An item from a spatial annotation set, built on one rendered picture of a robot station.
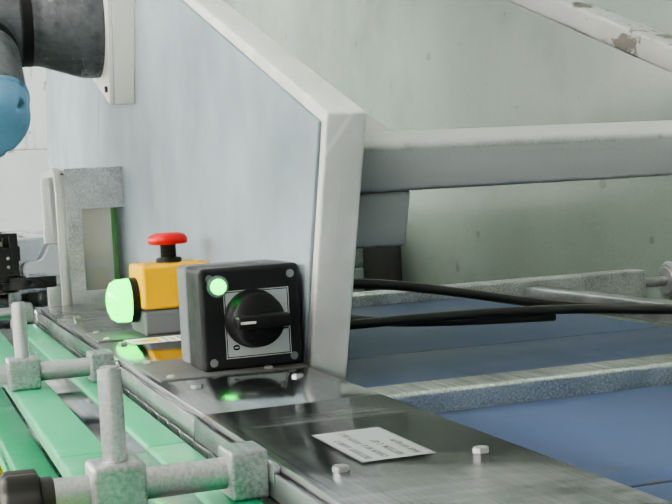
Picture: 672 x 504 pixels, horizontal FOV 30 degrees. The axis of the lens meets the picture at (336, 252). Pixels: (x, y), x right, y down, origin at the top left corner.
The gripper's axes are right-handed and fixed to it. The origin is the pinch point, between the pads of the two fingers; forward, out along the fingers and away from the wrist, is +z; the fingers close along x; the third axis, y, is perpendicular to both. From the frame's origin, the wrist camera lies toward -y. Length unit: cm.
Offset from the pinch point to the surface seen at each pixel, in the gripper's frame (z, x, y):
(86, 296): -0.4, -7.5, -2.0
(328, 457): -5, -118, -5
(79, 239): -0.9, -7.7, 5.8
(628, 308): 38, -80, -3
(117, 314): -4, -55, -1
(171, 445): -9, -102, -6
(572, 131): 30, -85, 13
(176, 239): 2, -56, 6
